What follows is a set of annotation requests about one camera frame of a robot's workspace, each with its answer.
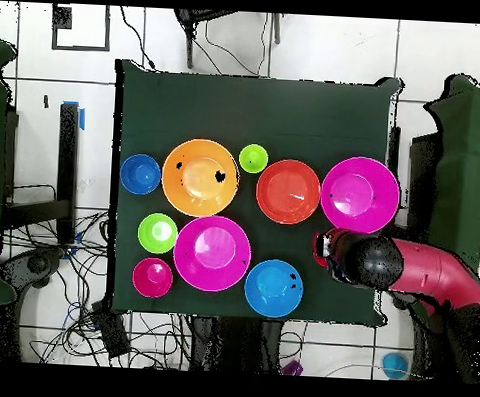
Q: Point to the green cup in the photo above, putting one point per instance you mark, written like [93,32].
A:
[253,159]

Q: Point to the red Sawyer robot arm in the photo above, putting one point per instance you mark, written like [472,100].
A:
[432,272]

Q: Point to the red cup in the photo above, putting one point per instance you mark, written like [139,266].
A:
[315,257]

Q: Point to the large pink bowl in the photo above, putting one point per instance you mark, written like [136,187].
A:
[359,208]
[212,253]

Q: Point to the orange-red bowl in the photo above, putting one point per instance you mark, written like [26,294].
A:
[288,193]

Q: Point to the light blue bowl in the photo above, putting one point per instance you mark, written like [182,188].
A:
[273,288]

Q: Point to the grey office chair base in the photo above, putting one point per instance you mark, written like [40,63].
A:
[36,264]
[403,301]

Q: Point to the blue disc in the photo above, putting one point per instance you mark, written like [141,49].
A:
[394,365]

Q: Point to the large orange bowl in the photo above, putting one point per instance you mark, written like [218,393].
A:
[192,200]

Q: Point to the dark green tablecloth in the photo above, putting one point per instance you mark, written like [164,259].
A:
[248,107]

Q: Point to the small green bowl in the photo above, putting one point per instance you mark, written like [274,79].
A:
[158,232]

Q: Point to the small crimson bowl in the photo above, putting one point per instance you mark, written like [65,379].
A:
[152,276]

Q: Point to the small dark blue bowl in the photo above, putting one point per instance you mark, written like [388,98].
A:
[140,174]

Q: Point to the black power brick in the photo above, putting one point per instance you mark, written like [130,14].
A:
[111,332]

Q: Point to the black bench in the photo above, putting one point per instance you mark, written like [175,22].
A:
[68,157]

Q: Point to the blue tape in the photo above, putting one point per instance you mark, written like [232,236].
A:
[82,120]

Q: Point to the small black marker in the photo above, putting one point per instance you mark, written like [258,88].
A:
[46,101]

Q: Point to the black square frame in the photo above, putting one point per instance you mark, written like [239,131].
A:
[62,17]

